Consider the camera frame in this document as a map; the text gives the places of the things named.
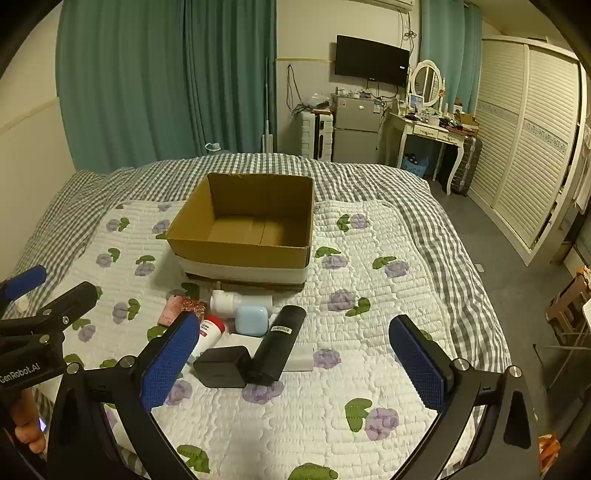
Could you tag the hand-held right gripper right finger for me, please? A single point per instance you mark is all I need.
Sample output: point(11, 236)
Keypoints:
point(418, 364)

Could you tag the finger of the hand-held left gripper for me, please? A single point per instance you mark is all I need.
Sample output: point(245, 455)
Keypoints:
point(25, 282)
point(69, 302)

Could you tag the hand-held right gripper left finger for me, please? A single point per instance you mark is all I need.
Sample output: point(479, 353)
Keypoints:
point(171, 355)

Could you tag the light blue earbuds case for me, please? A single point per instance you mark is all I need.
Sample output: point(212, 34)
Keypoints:
point(253, 319)

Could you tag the brown cardboard box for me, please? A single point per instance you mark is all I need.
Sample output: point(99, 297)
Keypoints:
point(240, 254)

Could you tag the person's left hand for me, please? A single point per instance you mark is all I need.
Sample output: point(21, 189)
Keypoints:
point(28, 431)

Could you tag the white bottle with red cap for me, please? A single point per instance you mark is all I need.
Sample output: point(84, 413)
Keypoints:
point(207, 334)

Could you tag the pink rose-print box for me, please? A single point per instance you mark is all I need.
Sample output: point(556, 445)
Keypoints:
point(171, 309)

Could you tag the black square box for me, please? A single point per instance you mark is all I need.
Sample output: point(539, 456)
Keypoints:
point(221, 367)

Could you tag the white plastic bottle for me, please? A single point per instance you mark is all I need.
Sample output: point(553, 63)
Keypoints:
point(226, 304)

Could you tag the white floral quilt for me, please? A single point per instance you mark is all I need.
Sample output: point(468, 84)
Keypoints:
point(323, 406)

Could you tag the black cylinder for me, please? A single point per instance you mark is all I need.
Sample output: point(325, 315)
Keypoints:
point(277, 341)

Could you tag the white flat box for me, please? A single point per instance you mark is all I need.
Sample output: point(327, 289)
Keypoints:
point(298, 357)

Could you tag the orange snack packet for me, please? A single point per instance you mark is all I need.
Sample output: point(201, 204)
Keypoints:
point(548, 452)

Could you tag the wooden stool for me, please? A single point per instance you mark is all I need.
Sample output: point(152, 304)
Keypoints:
point(568, 300)

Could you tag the grey checked bedsheet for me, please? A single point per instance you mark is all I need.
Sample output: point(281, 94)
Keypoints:
point(369, 184)

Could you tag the blue plastic basket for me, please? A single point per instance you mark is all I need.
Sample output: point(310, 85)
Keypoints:
point(414, 166)

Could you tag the dark suitcase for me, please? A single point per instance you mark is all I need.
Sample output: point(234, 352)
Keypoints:
point(466, 161)

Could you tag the white face mask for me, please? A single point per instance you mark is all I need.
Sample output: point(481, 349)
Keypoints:
point(214, 147)

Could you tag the wide green curtain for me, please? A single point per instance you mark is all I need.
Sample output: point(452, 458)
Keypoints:
point(138, 83)

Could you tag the grey small fridge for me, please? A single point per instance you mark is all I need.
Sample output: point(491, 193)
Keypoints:
point(355, 138)

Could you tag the white dressing table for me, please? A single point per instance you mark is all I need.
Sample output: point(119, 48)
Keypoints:
point(425, 129)

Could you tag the white louvred wardrobe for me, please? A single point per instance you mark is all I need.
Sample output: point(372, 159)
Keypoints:
point(521, 152)

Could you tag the oval white-framed mirror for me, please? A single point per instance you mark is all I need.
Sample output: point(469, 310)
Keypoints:
point(425, 83)

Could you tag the narrow green curtain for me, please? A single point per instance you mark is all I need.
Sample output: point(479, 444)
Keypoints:
point(471, 55)

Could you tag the white air conditioner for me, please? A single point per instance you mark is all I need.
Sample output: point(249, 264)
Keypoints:
point(392, 3)

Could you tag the black wall television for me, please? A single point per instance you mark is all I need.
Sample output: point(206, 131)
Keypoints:
point(371, 60)

